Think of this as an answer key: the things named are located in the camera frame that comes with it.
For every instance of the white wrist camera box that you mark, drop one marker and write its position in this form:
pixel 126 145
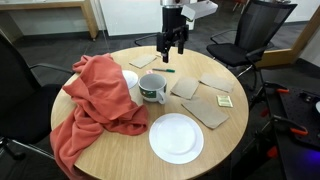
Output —
pixel 200 9

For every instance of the small white plate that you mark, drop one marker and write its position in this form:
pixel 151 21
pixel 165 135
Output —
pixel 130 79

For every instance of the large white plate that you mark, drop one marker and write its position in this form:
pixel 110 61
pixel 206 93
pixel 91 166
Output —
pixel 176 138

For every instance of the white mug with green band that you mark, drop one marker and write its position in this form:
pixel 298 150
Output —
pixel 150 94

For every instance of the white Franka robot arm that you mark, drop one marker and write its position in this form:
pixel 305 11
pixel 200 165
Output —
pixel 170 2

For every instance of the yellow-green sachet packet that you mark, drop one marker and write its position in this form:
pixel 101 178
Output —
pixel 224 101

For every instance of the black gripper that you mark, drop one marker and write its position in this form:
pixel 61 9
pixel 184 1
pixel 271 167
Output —
pixel 174 18

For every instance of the black perforated base board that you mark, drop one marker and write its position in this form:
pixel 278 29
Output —
pixel 296 106

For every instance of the pink sticky note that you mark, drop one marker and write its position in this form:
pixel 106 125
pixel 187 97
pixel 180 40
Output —
pixel 149 71

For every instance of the wooden desk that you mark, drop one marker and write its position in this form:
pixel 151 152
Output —
pixel 90 20

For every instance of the orange fleece cloth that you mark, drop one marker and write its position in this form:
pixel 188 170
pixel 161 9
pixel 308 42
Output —
pixel 100 93

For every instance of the wooden frame beam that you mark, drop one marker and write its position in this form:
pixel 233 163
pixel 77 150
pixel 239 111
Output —
pixel 283 55

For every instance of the green pen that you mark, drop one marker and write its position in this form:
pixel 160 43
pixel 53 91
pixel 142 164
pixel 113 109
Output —
pixel 163 70

